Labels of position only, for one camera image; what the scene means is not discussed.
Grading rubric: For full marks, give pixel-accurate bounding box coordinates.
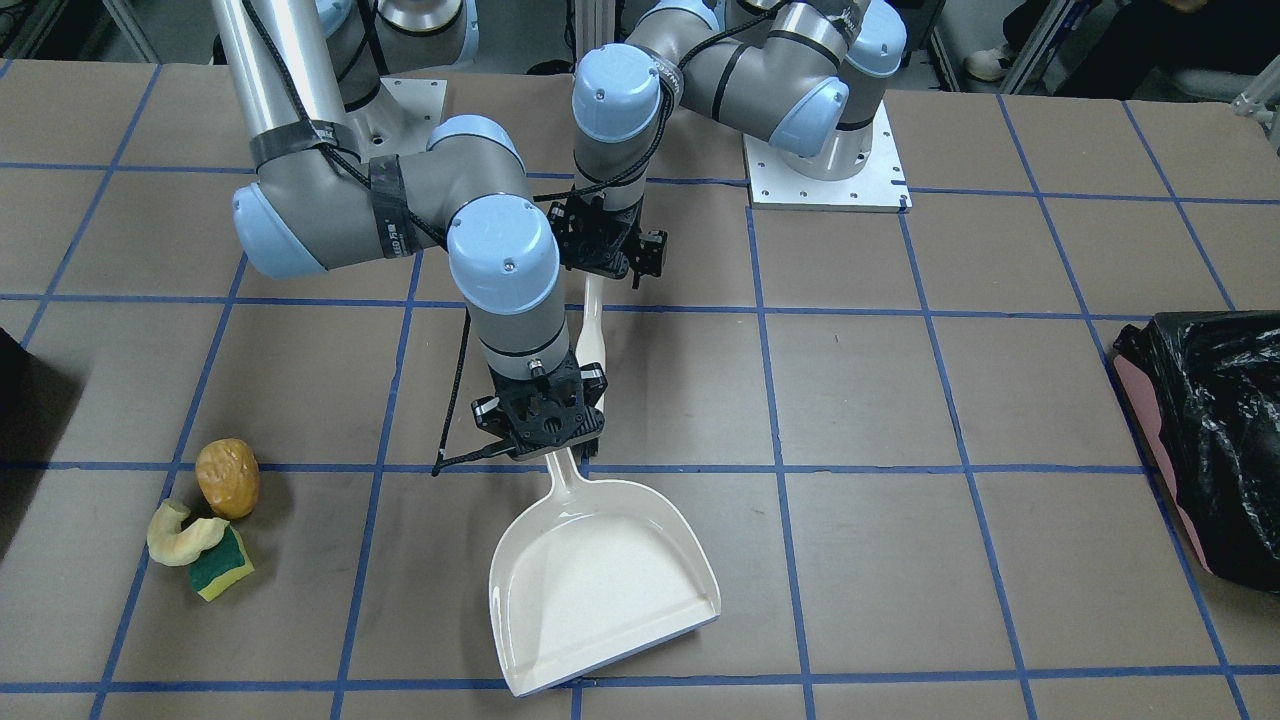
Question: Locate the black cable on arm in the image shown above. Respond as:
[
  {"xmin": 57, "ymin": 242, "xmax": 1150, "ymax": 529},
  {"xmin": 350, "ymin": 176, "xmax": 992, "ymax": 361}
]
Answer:
[
  {"xmin": 239, "ymin": 0, "xmax": 521, "ymax": 477},
  {"xmin": 535, "ymin": 60, "xmax": 691, "ymax": 206}
]

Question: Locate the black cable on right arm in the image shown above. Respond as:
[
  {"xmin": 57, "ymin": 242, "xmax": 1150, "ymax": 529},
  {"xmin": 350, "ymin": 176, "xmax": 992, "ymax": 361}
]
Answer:
[{"xmin": 239, "ymin": 0, "xmax": 521, "ymax": 477}]

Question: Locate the black-lined pink trash bin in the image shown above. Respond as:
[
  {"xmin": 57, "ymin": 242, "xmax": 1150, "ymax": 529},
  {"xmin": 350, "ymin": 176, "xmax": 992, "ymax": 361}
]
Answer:
[{"xmin": 1114, "ymin": 311, "xmax": 1279, "ymax": 592}]

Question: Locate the pale yellow curved peel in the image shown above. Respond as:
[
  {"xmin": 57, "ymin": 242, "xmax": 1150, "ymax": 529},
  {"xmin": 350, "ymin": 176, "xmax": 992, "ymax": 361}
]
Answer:
[{"xmin": 146, "ymin": 498, "xmax": 230, "ymax": 568}]

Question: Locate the cream hand brush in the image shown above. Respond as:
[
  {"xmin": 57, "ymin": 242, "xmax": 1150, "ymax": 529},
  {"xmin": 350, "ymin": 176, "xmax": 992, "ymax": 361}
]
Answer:
[{"xmin": 575, "ymin": 273, "xmax": 607, "ymax": 379}]

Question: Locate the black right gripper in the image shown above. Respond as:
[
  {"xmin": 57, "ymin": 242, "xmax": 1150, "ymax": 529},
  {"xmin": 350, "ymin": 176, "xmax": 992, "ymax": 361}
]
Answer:
[{"xmin": 472, "ymin": 360, "xmax": 608, "ymax": 461}]

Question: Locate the cream plastic dustpan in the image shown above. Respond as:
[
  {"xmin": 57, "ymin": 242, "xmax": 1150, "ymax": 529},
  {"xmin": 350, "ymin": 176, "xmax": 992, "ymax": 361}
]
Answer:
[{"xmin": 486, "ymin": 448, "xmax": 722, "ymax": 697}]

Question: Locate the yellow green sponge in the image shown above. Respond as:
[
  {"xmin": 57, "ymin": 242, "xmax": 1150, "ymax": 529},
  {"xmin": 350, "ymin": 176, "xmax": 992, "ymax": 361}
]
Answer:
[{"xmin": 187, "ymin": 525, "xmax": 255, "ymax": 602}]

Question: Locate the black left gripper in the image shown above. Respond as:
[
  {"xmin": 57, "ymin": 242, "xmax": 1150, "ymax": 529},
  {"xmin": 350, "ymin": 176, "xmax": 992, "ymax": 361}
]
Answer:
[{"xmin": 548, "ymin": 197, "xmax": 668, "ymax": 290}]

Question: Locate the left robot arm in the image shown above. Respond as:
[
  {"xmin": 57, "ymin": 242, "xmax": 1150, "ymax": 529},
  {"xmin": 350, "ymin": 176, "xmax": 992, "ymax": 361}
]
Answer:
[{"xmin": 549, "ymin": 1, "xmax": 908, "ymax": 279}]

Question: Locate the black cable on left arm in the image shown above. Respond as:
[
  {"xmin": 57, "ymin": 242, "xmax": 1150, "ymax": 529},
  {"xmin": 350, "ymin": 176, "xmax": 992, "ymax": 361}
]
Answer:
[{"xmin": 535, "ymin": 60, "xmax": 691, "ymax": 206}]

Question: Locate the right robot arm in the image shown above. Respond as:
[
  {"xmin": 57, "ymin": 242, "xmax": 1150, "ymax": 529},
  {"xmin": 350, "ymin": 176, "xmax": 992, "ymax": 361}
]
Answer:
[{"xmin": 214, "ymin": 1, "xmax": 607, "ymax": 461}]

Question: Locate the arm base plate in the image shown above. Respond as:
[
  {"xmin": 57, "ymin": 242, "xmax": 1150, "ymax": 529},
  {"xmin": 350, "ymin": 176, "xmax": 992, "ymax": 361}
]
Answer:
[
  {"xmin": 742, "ymin": 102, "xmax": 913, "ymax": 213},
  {"xmin": 347, "ymin": 78, "xmax": 447, "ymax": 160}
]

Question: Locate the brown potato-like trash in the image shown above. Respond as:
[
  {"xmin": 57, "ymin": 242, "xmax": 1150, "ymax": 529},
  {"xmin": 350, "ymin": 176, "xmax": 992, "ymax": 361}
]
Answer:
[{"xmin": 195, "ymin": 438, "xmax": 261, "ymax": 521}]

